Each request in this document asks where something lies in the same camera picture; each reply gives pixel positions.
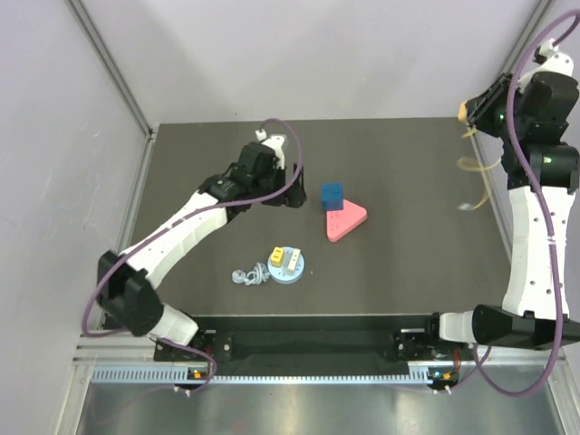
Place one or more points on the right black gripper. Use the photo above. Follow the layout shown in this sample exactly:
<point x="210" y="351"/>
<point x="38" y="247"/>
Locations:
<point x="478" y="107"/>

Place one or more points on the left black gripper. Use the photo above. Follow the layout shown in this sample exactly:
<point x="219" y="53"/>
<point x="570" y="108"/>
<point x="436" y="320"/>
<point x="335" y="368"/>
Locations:
<point x="293" y="197"/>

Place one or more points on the yellow charger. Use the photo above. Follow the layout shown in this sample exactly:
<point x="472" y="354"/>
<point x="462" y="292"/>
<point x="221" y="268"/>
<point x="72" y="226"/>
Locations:
<point x="464" y="111"/>

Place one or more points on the blue cube plug adapter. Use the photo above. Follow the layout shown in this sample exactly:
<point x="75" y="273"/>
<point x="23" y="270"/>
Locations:
<point x="331" y="196"/>

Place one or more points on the pink triangular power strip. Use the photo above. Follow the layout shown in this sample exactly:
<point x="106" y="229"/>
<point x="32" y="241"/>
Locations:
<point x="339" y="223"/>

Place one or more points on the yellow plug adapter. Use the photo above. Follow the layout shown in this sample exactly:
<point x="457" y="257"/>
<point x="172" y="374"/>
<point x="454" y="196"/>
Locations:
<point x="276" y="258"/>

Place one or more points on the white square charger plug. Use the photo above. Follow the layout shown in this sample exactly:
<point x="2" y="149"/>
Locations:
<point x="293" y="261"/>

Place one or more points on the light blue round socket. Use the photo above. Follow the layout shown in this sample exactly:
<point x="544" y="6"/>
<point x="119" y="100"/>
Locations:
<point x="286" y="265"/>

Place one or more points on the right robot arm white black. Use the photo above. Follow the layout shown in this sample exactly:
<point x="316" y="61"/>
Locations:
<point x="527" y="317"/>

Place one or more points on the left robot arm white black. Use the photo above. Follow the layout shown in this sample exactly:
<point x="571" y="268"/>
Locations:
<point x="128" y="281"/>

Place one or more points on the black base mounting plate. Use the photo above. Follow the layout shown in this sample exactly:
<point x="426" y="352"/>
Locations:
<point x="388" y="337"/>

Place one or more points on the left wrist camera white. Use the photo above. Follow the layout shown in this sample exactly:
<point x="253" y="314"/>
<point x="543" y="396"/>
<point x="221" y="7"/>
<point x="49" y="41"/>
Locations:
<point x="277" y="142"/>

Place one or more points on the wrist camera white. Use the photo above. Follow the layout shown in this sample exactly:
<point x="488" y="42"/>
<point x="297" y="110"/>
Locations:
<point x="548" y="58"/>
<point x="277" y="142"/>

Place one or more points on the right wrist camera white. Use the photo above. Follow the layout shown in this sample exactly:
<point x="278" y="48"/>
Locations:
<point x="548" y="58"/>

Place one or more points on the right aluminium frame post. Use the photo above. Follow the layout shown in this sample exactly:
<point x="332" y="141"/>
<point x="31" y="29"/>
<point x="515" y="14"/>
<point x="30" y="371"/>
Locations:
<point x="540" y="12"/>

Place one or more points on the aluminium frame post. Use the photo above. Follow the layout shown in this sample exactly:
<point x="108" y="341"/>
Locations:
<point x="91" y="31"/>
<point x="540" y="12"/>

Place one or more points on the left aluminium frame post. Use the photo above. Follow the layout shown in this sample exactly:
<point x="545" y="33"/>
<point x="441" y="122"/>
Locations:
<point x="91" y="31"/>

